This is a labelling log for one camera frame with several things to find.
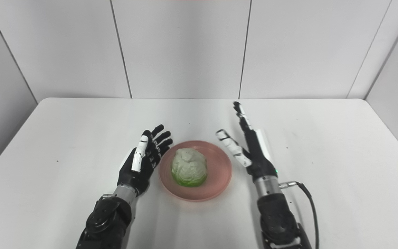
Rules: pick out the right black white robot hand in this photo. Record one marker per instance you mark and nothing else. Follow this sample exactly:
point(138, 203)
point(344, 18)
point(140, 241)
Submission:
point(259, 159)

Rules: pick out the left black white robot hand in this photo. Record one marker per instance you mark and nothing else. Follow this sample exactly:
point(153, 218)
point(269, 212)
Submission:
point(136, 176)

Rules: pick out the pink round plate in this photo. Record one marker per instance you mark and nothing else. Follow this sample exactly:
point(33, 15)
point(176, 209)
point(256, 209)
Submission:
point(216, 173)

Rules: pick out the green white cabbage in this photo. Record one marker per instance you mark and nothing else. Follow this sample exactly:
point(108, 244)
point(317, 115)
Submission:
point(189, 167)

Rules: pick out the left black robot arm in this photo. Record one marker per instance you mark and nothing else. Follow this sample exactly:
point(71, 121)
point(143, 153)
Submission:
point(105, 221)

